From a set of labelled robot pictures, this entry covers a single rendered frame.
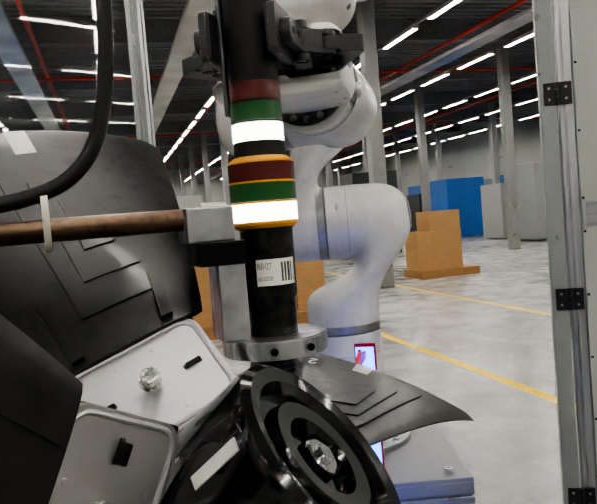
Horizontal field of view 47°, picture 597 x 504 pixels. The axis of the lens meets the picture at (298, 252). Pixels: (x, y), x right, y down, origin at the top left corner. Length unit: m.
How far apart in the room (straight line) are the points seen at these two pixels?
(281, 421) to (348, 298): 0.74
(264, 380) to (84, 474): 0.10
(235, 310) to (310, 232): 0.65
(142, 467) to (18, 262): 0.19
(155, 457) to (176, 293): 0.14
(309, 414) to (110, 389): 0.12
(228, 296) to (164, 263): 0.06
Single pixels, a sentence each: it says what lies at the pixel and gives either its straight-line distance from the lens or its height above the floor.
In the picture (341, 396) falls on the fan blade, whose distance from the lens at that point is 0.59.
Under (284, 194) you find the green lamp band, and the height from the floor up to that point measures 1.36.
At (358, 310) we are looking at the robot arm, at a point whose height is 1.19.
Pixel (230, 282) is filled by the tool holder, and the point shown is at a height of 1.31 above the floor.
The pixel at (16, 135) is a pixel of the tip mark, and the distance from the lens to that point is 0.58.
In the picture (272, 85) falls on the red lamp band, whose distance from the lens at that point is 0.45.
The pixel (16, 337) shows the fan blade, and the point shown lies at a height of 1.31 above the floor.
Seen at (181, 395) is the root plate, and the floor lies 1.25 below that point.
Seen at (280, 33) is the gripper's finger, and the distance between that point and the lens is 0.45.
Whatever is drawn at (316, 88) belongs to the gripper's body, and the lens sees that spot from 0.50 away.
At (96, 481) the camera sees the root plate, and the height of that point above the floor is 1.24.
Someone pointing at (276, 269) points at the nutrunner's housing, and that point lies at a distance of 0.43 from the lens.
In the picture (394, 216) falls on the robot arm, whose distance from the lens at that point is 1.08.
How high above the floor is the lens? 1.35
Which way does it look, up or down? 3 degrees down
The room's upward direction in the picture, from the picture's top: 5 degrees counter-clockwise
